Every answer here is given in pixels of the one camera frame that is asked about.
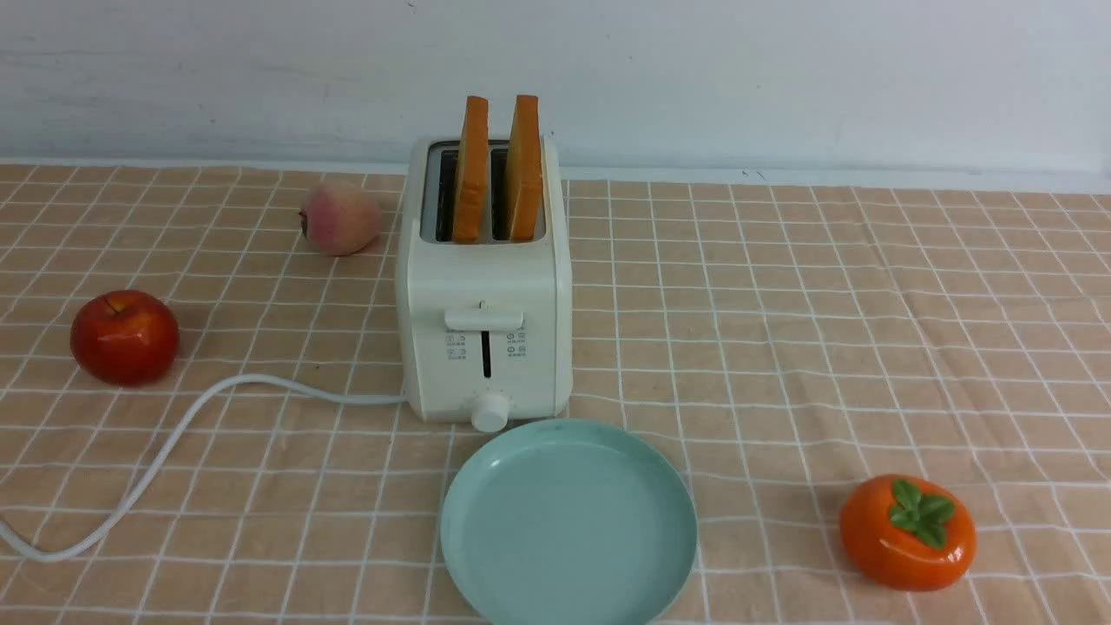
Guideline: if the orange persimmon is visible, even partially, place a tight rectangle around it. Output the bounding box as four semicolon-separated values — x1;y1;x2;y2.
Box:
838;474;977;592

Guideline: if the red apple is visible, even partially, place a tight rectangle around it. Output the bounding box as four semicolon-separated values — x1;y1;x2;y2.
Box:
69;289;180;387

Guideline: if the toast slice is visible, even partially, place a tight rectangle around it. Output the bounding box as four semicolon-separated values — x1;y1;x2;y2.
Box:
506;94;543;241
451;95;489;244

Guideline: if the light blue plate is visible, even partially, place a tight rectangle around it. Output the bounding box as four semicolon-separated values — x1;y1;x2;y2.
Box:
439;419;699;624

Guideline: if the white power cord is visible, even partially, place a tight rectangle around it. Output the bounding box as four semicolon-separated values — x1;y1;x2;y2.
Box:
0;374;407;563

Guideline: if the pink peach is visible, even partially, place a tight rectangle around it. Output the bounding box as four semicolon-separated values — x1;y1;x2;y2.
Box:
299;181;384;258

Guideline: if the orange checkered tablecloth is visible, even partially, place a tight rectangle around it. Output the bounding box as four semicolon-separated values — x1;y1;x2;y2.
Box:
1;165;1110;624

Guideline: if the white two-slot toaster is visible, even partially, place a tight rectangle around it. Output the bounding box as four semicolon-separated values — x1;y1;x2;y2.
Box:
394;137;573;432

